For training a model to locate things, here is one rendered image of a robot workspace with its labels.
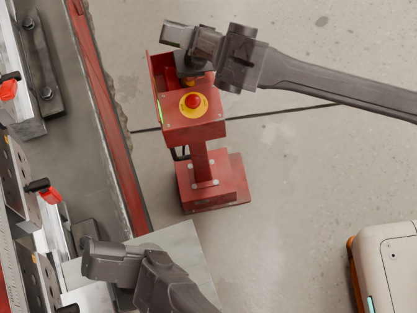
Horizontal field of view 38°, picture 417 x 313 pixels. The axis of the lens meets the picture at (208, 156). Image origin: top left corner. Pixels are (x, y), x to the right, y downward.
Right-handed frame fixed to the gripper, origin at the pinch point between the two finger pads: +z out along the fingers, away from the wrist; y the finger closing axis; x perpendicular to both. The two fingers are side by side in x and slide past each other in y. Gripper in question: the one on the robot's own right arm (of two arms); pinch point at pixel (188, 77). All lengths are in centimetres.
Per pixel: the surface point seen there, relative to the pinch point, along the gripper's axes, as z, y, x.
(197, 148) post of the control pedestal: 28.4, -6.5, 8.5
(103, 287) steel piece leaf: -20, 31, 53
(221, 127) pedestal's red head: -1.5, -5.2, 15.4
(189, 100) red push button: -6.8, 3.0, 10.0
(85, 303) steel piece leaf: -19, 34, 56
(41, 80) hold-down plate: -7.1, 37.1, 1.4
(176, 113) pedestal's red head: -3.0, 5.9, 11.3
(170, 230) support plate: -23, 17, 45
